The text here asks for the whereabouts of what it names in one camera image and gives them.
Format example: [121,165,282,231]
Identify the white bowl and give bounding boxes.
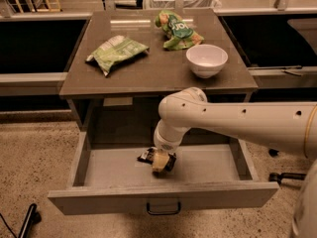
[186,45,229,78]

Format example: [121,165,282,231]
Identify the dark chocolate rxbar wrapper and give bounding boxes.
[137,147,176,173]

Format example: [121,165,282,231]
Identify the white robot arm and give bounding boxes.
[154,87,317,238]

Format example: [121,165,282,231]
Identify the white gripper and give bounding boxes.
[152,119,190,173]

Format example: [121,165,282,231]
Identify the open grey top drawer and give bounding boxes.
[49,130,278,215]

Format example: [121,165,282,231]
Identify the black stand leg left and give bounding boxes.
[0,203,42,238]

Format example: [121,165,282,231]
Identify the black drawer handle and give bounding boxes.
[146,198,181,216]

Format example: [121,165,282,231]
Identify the grey cabinet with counter top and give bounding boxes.
[59,9,258,145]

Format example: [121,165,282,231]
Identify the white wire basket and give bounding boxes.
[144,0,222,10]

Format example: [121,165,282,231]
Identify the light green chip bag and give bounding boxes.
[85,35,149,76]

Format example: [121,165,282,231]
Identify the black chair base legs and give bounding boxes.
[267,147,308,186]

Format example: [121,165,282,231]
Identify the crumpled green snack bag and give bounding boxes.
[155,10,204,51]

